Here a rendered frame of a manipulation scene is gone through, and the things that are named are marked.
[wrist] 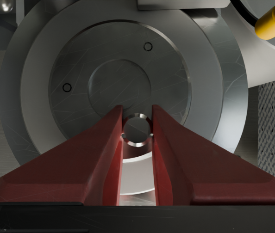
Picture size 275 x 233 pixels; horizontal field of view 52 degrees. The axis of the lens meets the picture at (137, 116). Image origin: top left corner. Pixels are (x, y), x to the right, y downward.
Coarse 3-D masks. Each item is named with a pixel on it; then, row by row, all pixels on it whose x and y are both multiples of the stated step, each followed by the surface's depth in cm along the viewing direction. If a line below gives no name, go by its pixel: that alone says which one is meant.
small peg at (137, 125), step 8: (128, 120) 12; (136, 120) 12; (144, 120) 12; (128, 128) 12; (136, 128) 12; (144, 128) 12; (152, 128) 12; (128, 136) 12; (136, 136) 12; (144, 136) 12; (136, 144) 12; (144, 144) 12
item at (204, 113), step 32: (96, 0) 16; (128, 0) 16; (64, 32) 16; (192, 32) 16; (32, 64) 16; (192, 64) 16; (32, 96) 16; (192, 96) 16; (32, 128) 16; (192, 128) 16; (128, 192) 16
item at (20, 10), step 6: (18, 0) 17; (24, 0) 17; (30, 0) 18; (36, 0) 19; (18, 6) 17; (24, 6) 17; (30, 6) 18; (18, 12) 17; (24, 12) 17; (18, 18) 17
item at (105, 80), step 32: (96, 32) 14; (128, 32) 14; (160, 32) 15; (64, 64) 14; (96, 64) 14; (128, 64) 15; (160, 64) 14; (64, 96) 14; (96, 96) 15; (128, 96) 14; (160, 96) 14; (64, 128) 14; (128, 160) 15
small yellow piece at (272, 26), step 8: (232, 0) 12; (240, 8) 11; (272, 8) 9; (248, 16) 11; (264, 16) 10; (272, 16) 9; (256, 24) 11; (264, 24) 10; (272, 24) 9; (256, 32) 11; (264, 32) 10; (272, 32) 10
